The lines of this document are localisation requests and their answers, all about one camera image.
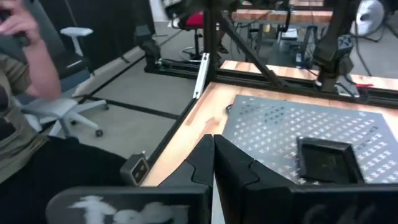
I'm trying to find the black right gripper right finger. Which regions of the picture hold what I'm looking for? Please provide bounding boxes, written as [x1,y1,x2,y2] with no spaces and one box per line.
[214,134,295,224]

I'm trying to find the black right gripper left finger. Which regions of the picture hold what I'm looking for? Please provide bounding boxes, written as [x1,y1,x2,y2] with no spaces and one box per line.
[158,134,216,188]

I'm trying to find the black square mini plate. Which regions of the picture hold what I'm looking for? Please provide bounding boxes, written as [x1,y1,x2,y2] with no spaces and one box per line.
[296,136,365,185]

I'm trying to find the grey perforated metal shelf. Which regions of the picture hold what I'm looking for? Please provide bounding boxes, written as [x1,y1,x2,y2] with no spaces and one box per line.
[222,95,398,185]

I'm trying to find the red stool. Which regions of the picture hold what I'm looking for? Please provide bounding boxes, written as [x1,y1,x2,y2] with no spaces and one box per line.
[178,11,206,60]

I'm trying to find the grey office chair white base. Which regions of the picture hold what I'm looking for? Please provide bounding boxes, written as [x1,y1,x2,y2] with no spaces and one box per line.
[14,0,110,138]

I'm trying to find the wooden workbench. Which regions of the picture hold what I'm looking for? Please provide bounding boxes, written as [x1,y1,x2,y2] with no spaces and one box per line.
[231,8,333,25]

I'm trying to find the black curtain panel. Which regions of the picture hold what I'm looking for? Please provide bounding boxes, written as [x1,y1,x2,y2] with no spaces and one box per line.
[40,0,156,72]

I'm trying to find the person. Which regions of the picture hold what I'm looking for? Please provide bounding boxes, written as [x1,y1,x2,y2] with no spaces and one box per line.
[0,0,127,224]

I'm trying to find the grey floor fan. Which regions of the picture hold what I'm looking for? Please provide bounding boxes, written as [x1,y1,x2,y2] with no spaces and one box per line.
[354,0,388,35]

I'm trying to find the grey table-level camera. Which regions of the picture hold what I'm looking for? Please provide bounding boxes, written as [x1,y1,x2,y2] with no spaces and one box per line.
[119,152,150,187]

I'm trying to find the white bracket strip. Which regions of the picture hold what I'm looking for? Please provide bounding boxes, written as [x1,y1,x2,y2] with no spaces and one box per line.
[192,52,210,100]

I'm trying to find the black aluminium table frame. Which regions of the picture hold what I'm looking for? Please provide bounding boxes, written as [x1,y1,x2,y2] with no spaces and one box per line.
[144,0,398,166]

